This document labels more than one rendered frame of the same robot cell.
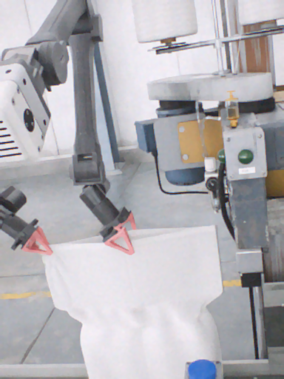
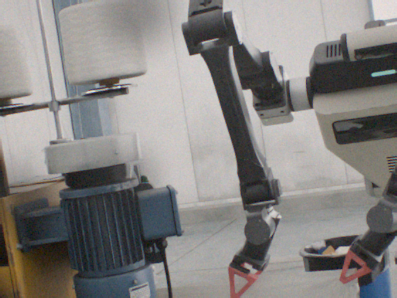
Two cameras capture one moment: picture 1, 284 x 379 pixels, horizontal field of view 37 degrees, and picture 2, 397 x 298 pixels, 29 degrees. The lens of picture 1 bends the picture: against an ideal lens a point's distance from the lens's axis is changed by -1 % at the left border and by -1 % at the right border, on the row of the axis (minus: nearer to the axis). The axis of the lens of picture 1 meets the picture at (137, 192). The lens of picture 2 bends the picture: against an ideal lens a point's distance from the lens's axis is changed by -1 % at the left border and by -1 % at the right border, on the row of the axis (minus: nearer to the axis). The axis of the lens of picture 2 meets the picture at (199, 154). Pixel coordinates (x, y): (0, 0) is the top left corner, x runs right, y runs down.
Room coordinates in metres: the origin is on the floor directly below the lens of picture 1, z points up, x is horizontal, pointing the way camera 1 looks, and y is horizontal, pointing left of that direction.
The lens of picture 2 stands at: (2.73, 0.16, 1.43)
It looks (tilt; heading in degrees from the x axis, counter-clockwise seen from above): 3 degrees down; 186
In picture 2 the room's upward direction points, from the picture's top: 9 degrees counter-clockwise
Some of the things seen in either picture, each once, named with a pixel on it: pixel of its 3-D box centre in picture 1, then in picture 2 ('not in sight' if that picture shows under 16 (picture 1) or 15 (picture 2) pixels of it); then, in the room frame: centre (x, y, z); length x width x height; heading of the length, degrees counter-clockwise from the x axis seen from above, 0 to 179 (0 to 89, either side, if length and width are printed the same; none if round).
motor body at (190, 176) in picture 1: (183, 143); (108, 248); (1.33, -0.17, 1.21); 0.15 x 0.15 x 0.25
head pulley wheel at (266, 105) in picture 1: (254, 104); not in sight; (0.96, -0.30, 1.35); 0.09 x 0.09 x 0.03
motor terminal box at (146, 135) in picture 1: (151, 138); (159, 218); (1.31, -0.07, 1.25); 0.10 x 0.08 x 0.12; 12
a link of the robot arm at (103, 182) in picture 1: (92, 180); (261, 211); (1.10, 0.11, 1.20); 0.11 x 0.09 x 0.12; 169
